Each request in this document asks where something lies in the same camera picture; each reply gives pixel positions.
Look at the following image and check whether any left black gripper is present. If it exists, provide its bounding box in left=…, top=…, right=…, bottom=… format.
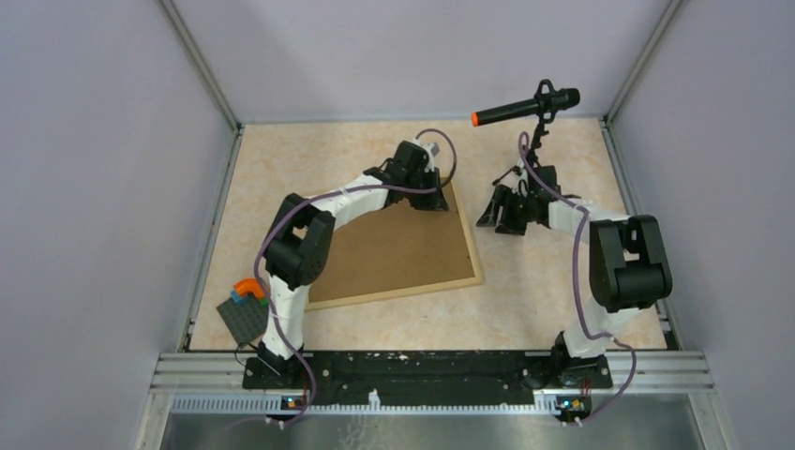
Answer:
left=404, top=165, right=448, bottom=211

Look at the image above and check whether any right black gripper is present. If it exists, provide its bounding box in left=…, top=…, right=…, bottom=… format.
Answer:
left=476, top=184, right=536, bottom=236

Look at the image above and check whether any wooden picture frame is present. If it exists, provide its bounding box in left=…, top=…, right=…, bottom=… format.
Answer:
left=306, top=183, right=484, bottom=311

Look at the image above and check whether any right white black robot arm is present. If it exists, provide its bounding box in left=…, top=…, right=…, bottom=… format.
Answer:
left=476, top=165, right=673, bottom=386

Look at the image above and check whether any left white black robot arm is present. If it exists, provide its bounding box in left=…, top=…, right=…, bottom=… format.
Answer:
left=254, top=138, right=449, bottom=388

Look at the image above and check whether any black microphone orange tip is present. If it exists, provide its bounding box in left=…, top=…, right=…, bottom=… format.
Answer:
left=471, top=88, right=580, bottom=127

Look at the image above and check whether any black mini tripod stand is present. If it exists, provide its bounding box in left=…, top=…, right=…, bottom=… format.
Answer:
left=491, top=79, right=559, bottom=187

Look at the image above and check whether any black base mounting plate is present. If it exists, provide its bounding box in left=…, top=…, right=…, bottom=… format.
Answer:
left=242, top=350, right=613, bottom=407

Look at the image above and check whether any orange curved toy block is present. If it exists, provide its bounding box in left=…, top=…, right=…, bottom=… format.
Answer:
left=232, top=277, right=269, bottom=301

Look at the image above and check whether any blue lego brick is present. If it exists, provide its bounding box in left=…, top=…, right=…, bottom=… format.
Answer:
left=230, top=291, right=248, bottom=305

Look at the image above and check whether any grey lego baseplate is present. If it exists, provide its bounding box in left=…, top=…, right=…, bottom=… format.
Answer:
left=217, top=296, right=269, bottom=345

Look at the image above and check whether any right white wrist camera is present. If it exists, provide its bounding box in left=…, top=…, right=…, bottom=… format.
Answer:
left=510, top=165, right=530, bottom=197

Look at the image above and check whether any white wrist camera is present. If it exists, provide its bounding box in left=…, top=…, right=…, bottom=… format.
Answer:
left=510, top=165, right=530, bottom=197
left=419, top=142, right=440, bottom=172

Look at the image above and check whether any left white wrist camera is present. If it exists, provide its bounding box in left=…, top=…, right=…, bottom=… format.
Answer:
left=419, top=142, right=440, bottom=172

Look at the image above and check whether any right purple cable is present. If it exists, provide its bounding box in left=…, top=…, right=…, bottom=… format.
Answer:
left=517, top=130, right=638, bottom=429

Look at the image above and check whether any purple cable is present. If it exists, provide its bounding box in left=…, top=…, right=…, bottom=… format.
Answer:
left=517, top=130, right=638, bottom=429
left=253, top=128, right=459, bottom=431

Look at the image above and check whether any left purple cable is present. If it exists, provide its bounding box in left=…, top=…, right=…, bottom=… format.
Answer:
left=253, top=128, right=459, bottom=431

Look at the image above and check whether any aluminium front rail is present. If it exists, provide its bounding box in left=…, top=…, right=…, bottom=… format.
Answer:
left=150, top=352, right=714, bottom=416

